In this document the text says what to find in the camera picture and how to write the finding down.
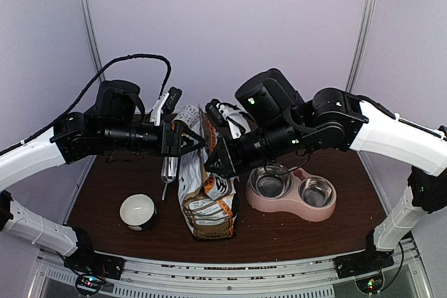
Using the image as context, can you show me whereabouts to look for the dog food bag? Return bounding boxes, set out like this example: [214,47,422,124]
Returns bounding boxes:
[177,108,239,240]

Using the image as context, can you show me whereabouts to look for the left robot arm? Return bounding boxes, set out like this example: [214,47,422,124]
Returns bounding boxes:
[1,80,205,273]

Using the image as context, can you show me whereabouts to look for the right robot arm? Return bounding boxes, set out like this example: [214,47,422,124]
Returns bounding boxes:
[205,68,446,271]

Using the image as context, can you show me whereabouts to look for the metal food scoop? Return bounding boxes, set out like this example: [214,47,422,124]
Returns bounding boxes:
[161,157,179,201]

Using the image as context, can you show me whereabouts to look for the pink double pet feeder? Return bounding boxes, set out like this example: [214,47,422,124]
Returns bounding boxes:
[245,167,337,222]

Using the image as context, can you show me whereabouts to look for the large steel feeder bowl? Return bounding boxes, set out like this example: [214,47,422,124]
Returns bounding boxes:
[249,164,293,199]

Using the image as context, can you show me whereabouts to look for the white ceramic bowl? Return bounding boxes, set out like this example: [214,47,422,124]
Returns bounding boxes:
[119,194,157,232]

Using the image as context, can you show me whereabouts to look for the small steel feeder bowl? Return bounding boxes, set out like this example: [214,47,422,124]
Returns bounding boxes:
[298,177,335,208]

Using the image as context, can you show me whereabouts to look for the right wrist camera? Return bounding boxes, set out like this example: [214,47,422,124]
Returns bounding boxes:
[205,99,251,139]

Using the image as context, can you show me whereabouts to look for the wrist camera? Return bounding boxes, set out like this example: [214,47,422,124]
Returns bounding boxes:
[149,87,182,126]
[205,99,251,139]

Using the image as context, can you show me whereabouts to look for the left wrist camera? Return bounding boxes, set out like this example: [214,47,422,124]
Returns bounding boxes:
[149,87,182,126]

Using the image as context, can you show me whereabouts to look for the black braided cable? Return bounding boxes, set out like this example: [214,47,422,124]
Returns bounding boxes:
[0,53,172,156]

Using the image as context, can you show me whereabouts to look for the aluminium front rail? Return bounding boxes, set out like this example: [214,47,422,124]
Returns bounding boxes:
[34,241,427,298]

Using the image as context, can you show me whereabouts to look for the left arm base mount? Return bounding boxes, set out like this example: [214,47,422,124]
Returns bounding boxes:
[61,228,125,297]

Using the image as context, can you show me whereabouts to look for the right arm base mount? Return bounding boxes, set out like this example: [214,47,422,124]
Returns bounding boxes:
[334,230,394,295]

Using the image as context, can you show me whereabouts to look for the right aluminium frame post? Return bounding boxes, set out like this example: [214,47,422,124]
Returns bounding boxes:
[346,0,376,92]

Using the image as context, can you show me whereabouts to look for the aluminium frame post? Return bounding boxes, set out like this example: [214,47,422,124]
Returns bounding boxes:
[346,0,376,92]
[80,0,102,70]

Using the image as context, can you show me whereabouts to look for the left aluminium frame post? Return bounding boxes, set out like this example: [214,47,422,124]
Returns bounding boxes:
[80,0,102,70]

